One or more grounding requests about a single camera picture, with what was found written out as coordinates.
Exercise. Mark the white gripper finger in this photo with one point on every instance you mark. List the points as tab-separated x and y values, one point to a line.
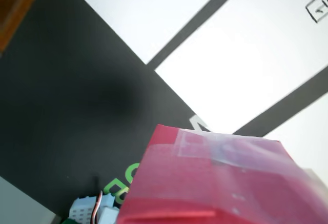
320	203

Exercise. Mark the red paper box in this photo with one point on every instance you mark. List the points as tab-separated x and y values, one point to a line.
192	183

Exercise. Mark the white home zone sheet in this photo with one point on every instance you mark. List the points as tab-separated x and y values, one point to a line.
312	137

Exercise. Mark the white zone one sheet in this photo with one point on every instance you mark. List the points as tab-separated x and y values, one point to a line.
243	67

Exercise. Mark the white zone two sheet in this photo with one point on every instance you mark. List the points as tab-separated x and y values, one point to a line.
141	11

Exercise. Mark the green clamp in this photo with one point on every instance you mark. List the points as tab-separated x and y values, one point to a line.
68	221

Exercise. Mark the dark grey mat board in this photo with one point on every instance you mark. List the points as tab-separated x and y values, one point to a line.
64	93

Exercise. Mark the pale frosted door panel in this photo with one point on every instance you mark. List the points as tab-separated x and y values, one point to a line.
18	203

